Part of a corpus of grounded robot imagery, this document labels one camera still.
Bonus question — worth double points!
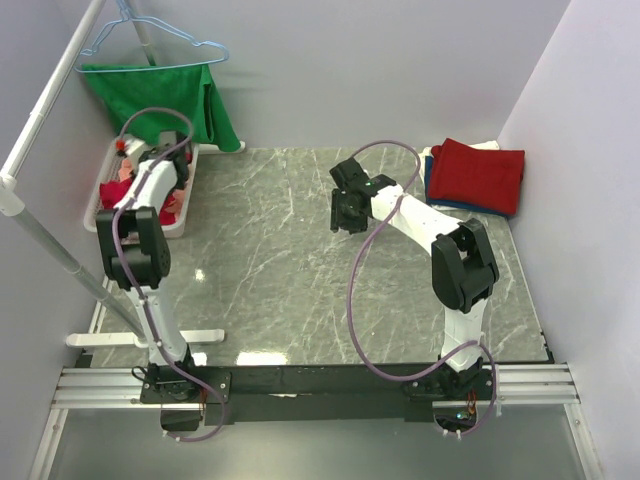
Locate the pink-red t-shirt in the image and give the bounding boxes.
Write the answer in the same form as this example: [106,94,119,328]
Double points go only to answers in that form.
[99,158,186,226]

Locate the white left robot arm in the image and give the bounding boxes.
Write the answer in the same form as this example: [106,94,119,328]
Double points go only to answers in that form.
[95,131,200,402]

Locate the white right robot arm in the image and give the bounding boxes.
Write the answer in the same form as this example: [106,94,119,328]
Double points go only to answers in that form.
[330,157,499,399]

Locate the salmon orange t-shirt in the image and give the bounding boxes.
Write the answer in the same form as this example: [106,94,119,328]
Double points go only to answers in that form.
[115,158,190,197]

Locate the green hanging t-shirt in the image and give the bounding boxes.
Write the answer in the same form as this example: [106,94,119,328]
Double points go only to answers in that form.
[82,64,241,153]

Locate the white plastic laundry basket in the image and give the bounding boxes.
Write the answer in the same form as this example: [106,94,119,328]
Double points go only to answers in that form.
[83,134,199,239]

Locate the blue folded t-shirt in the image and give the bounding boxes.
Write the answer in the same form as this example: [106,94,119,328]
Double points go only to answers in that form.
[423,155,508,218]

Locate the dark red folded t-shirt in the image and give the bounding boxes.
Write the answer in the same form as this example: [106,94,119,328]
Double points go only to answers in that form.
[425,138,525,217]

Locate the white clothes rack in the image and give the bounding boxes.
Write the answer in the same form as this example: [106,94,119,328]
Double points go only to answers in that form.
[0,0,247,349]

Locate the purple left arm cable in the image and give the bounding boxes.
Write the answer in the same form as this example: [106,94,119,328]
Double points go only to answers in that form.
[110,107,232,444]

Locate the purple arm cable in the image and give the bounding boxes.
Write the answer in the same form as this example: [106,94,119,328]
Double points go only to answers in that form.
[110,107,232,444]
[345,140,500,439]

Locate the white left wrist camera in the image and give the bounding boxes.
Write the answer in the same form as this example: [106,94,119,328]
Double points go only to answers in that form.
[115,135,148,163]

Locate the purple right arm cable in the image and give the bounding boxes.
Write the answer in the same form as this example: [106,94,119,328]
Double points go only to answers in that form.
[345,140,500,439]

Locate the light blue wire hanger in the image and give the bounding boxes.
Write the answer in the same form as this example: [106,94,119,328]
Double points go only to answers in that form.
[79,1,230,72]

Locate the aluminium rail frame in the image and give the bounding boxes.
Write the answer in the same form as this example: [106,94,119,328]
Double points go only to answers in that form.
[29,362,603,479]

